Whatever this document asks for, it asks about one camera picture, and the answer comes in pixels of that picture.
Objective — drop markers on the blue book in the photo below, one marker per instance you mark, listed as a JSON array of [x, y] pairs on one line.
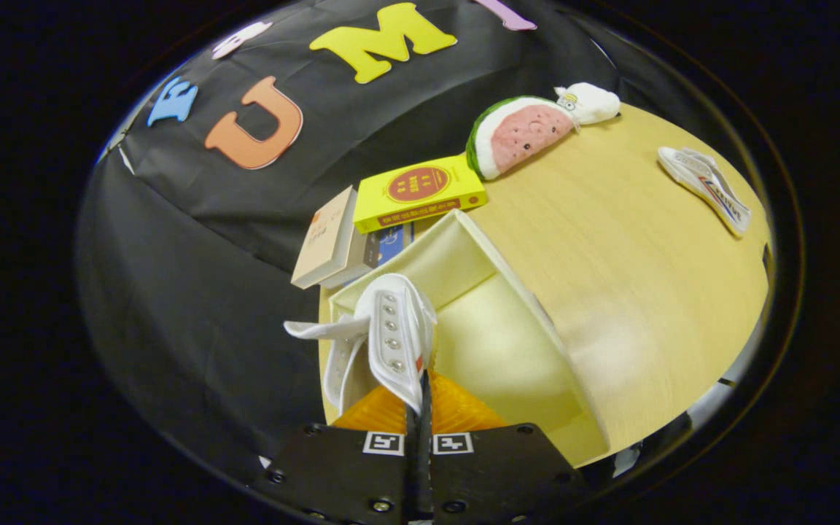
[[389, 244]]

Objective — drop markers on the beige storage box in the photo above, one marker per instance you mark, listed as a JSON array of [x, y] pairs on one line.
[[493, 343]]

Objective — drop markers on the pale grey book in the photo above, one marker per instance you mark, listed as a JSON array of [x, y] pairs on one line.
[[351, 266]]

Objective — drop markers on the white plush toy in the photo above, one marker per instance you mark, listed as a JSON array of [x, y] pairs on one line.
[[591, 103]]

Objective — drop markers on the white canvas shoe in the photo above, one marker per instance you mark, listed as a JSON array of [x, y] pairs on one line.
[[708, 186], [394, 328]]

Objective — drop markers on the beige book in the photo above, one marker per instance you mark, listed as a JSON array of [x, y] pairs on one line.
[[325, 237]]

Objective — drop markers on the watermelon slice plush toy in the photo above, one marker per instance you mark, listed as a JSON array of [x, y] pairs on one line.
[[526, 135]]

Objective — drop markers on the yellow book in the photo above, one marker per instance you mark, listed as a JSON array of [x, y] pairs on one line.
[[420, 191]]

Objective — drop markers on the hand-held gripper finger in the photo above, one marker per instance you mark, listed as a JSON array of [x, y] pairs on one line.
[[410, 467], [427, 467]]

